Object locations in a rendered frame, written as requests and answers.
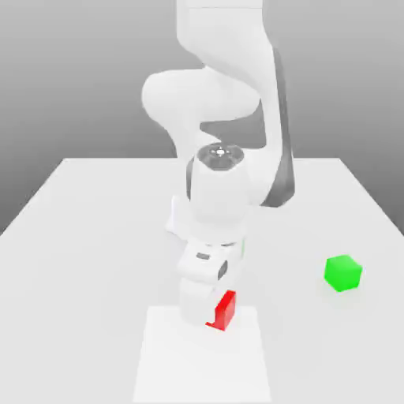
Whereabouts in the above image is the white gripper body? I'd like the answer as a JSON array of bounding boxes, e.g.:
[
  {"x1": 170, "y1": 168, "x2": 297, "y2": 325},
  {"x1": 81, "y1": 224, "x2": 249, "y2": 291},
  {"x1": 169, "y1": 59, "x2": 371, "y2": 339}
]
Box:
[{"x1": 178, "y1": 276, "x2": 229, "y2": 327}]

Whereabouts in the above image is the small green cube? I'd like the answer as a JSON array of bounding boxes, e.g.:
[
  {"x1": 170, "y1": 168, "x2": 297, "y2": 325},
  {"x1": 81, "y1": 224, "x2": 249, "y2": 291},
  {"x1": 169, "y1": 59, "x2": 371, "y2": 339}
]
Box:
[{"x1": 323, "y1": 253, "x2": 363, "y2": 294}]

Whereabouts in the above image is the small red cube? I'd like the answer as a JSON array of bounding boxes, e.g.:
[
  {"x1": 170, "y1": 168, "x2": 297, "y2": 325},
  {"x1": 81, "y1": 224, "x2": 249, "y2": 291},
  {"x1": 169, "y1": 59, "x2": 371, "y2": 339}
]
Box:
[{"x1": 204, "y1": 289, "x2": 237, "y2": 332}]

